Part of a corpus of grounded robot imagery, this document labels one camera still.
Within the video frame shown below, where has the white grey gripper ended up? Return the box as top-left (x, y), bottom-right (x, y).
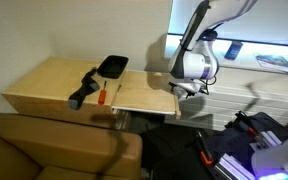
top-left (169, 79), bottom-right (208, 100)

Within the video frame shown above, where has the wooden top drawer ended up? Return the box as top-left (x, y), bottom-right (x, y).
top-left (112, 70), bottom-right (181, 119)

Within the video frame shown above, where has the black plastic tray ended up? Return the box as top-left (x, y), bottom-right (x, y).
top-left (97, 55), bottom-right (129, 79)

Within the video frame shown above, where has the orange handled screwdriver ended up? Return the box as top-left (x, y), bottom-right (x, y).
top-left (98, 81), bottom-right (107, 105)

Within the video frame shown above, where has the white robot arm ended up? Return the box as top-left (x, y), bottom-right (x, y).
top-left (168, 0), bottom-right (257, 96)

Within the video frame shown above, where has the light wooden drawer cabinet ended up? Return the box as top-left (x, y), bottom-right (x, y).
top-left (2, 58), bottom-right (131, 130)

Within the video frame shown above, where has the white radiator cover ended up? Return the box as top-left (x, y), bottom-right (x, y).
top-left (166, 78), bottom-right (288, 130)

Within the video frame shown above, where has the orange black clamp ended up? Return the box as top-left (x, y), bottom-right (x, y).
top-left (196, 132), bottom-right (213, 166)

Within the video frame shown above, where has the magazine on sill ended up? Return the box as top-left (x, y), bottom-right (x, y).
top-left (256, 55), bottom-right (288, 73)

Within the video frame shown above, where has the black grey handheld tool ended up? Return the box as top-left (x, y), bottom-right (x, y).
top-left (68, 67), bottom-right (100, 110)

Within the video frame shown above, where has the tan leather couch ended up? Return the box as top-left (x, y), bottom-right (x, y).
top-left (0, 114), bottom-right (142, 180)

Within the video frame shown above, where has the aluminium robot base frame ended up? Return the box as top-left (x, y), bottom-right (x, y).
top-left (213, 131), bottom-right (281, 180)

